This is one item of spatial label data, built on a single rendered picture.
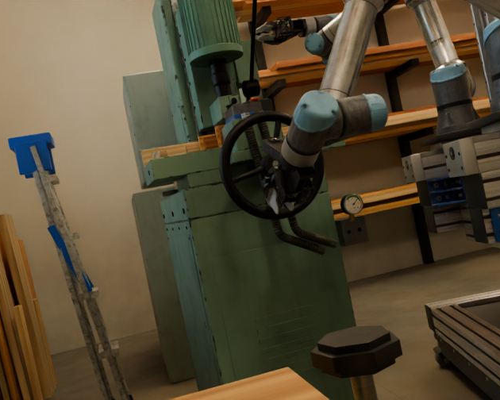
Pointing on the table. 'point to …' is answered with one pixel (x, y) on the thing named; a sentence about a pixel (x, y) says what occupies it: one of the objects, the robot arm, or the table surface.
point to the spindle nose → (220, 77)
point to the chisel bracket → (221, 109)
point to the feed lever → (250, 88)
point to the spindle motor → (209, 31)
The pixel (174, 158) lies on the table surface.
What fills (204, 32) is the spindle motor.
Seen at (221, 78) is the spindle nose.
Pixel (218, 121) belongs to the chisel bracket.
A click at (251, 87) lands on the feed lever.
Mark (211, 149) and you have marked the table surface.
